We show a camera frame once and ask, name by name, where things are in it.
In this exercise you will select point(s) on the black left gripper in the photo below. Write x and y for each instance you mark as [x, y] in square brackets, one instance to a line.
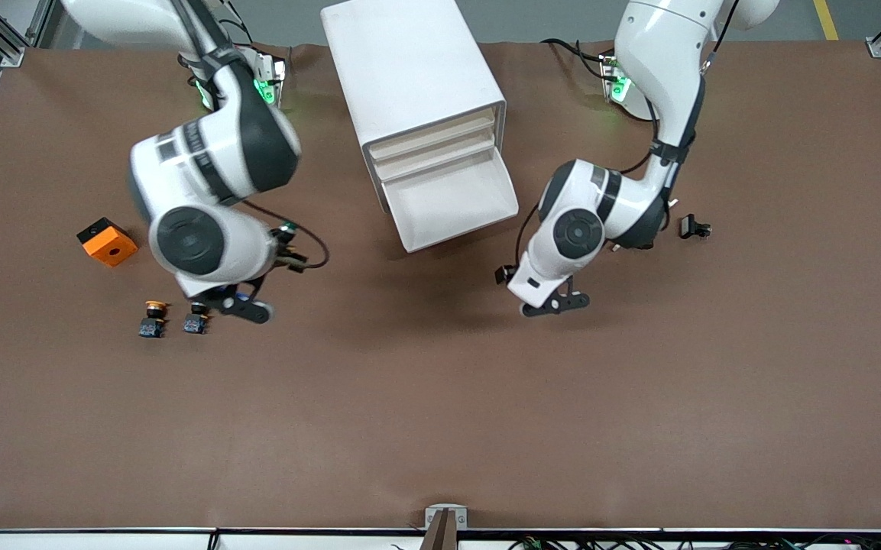
[503, 274]

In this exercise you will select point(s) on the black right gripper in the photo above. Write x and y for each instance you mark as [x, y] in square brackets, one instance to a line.
[288, 248]

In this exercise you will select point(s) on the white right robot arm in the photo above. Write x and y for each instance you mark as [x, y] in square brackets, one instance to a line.
[211, 153]

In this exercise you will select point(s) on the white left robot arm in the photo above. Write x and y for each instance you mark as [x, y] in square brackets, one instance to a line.
[654, 61]

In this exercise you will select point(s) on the red push button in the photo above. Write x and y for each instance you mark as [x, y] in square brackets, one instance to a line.
[195, 325]

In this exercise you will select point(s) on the yellow push button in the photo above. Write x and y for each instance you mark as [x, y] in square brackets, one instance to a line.
[152, 327]

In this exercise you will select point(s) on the orange block with hole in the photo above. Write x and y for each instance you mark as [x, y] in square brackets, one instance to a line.
[111, 248]

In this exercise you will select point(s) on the small black clip part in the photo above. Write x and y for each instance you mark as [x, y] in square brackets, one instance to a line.
[689, 226]

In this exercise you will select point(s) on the brown table cover mat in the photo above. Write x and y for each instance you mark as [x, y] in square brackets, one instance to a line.
[440, 420]

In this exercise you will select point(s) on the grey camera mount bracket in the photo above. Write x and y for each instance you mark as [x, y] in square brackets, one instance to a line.
[431, 513]

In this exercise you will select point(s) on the brown camera pole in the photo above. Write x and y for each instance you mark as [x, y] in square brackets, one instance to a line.
[440, 535]

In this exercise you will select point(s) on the white table edge rail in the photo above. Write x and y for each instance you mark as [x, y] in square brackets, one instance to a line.
[104, 541]

